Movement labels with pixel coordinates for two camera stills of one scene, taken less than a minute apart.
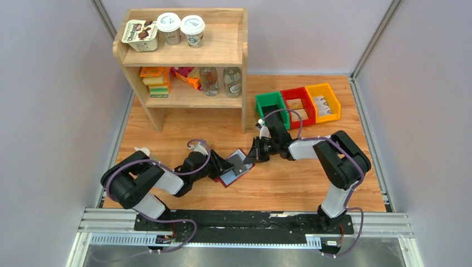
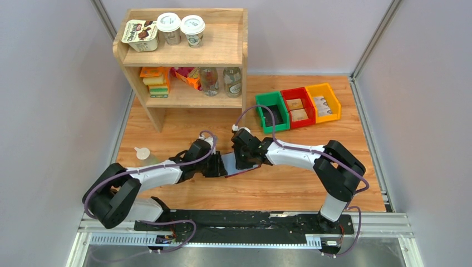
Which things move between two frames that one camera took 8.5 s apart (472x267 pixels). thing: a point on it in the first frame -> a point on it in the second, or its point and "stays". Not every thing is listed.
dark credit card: x=275 y=118 stays
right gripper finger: x=252 y=157 -> x=240 y=161
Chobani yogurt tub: x=142 y=35 stays
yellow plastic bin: x=326 y=90 stays
